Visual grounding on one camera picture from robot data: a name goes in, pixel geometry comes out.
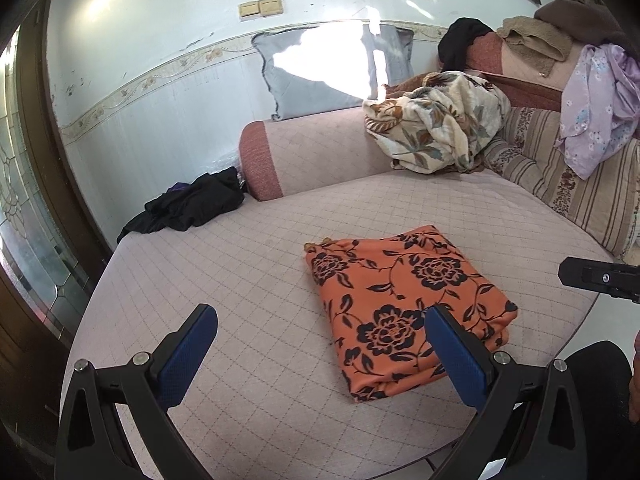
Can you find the lilac floral garment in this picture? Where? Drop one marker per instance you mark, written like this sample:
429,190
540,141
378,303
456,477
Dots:
590,110

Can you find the striped floral cushion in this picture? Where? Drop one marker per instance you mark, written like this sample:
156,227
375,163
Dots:
540,170

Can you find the brown cloth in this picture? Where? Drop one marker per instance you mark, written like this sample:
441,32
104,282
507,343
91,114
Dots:
580,17

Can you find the cream floral blanket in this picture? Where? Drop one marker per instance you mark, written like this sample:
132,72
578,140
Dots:
430,125

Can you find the tan fleece towel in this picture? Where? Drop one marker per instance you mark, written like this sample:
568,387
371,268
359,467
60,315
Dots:
535,35

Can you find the pink quilted sofa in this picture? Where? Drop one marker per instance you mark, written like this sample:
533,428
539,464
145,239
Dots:
250,260

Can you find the person's leg in black pants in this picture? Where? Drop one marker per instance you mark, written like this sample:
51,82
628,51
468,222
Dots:
605,390

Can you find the black cloth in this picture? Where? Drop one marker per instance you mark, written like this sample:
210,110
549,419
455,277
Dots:
460,40

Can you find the patterned glass door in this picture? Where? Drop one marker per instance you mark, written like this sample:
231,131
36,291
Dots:
30,200

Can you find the orange black floral garment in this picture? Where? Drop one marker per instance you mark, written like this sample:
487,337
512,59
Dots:
400,280

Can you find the black clothes pile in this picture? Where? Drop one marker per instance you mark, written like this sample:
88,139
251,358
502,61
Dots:
195,202

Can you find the pink sofa bolster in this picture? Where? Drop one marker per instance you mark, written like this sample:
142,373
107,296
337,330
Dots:
310,150

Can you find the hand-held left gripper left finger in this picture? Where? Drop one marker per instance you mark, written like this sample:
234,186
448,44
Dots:
187,355

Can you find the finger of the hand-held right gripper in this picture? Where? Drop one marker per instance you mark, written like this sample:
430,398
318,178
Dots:
600,277

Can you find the grey pillow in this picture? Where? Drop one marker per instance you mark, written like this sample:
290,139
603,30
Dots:
295,85

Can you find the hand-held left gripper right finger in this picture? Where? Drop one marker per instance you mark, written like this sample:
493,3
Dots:
460,360

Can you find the beige wall light switch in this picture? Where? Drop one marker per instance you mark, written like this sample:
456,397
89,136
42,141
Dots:
249,10
271,6

